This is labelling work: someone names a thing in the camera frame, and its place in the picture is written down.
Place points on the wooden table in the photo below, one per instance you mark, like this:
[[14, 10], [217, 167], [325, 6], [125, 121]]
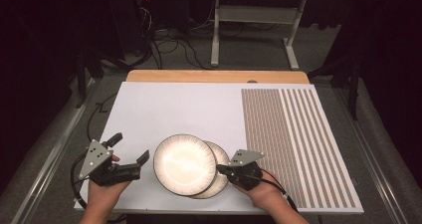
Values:
[[215, 76]]

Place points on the striped grey and white mat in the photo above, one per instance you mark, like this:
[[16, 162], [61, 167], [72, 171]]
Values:
[[298, 134]]

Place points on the person's right hand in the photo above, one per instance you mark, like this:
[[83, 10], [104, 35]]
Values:
[[265, 197]]

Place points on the aluminium floor rail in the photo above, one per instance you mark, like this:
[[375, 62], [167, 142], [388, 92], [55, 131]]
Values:
[[375, 164], [49, 164]]

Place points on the white plate with dark rim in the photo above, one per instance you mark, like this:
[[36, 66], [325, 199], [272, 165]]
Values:
[[184, 164], [220, 157]]

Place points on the black metal stand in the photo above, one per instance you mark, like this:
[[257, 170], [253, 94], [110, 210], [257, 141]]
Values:
[[353, 84], [81, 81]]

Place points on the white board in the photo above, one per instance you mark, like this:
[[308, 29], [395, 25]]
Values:
[[172, 111]]

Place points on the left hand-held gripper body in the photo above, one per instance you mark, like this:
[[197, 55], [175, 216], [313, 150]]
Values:
[[99, 166]]

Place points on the person's left hand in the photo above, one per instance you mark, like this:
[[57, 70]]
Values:
[[103, 197]]

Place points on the white metal desk frame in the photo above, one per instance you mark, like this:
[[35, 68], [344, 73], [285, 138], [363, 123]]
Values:
[[257, 15]]

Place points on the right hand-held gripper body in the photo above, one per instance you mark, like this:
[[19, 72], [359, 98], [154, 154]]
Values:
[[247, 177]]

